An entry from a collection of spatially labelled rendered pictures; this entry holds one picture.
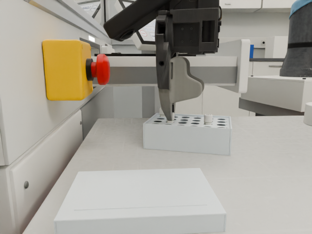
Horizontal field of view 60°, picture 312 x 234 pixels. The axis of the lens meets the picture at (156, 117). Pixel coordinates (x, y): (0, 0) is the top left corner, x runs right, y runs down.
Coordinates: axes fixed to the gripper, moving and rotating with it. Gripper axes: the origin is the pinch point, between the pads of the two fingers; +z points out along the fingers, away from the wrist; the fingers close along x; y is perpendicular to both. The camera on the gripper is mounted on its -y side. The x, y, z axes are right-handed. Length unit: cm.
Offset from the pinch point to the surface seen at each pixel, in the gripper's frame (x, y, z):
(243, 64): 19.3, 12.2, -6.6
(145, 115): 116, -36, 26
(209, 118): -0.5, 6.5, 0.7
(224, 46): 29.5, 8.4, -10.6
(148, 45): 94, -28, -14
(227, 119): 4.1, 9.2, 1.7
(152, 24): 108, -29, -26
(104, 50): 40.0, -27.4, -10.2
